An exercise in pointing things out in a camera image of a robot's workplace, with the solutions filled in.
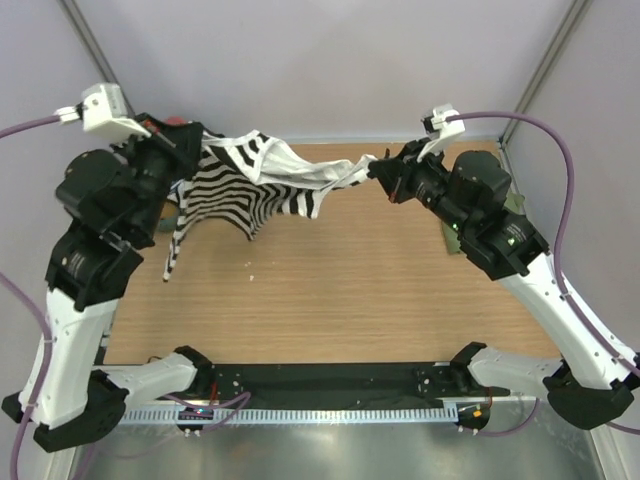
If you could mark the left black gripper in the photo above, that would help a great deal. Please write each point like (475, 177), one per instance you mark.
(183, 141)

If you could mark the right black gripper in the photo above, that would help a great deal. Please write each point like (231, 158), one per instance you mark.
(397, 173)

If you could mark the black white striped top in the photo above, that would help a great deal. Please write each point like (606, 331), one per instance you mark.
(247, 180)

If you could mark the green motorcycle tank top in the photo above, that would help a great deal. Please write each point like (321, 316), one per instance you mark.
(514, 202)

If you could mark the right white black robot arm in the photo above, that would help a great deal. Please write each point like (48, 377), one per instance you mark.
(593, 380)

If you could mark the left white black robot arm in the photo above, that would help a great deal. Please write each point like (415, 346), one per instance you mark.
(115, 198)

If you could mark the red garment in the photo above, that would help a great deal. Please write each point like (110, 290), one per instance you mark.
(175, 120)

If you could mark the teal laundry basket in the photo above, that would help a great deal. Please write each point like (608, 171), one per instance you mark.
(168, 218)

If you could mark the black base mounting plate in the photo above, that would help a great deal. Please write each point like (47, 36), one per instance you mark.
(330, 386)

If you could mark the left aluminium corner post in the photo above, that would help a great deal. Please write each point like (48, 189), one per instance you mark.
(88, 40)

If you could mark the aluminium corner post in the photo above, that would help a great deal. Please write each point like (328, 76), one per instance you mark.
(88, 40)
(555, 49)

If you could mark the right aluminium corner post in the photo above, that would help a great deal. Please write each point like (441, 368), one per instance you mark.
(555, 49)

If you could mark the aluminium front rail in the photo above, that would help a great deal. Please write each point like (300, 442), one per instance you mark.
(500, 395)

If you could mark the perforated white cable duct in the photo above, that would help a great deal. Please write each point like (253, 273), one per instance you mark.
(166, 414)

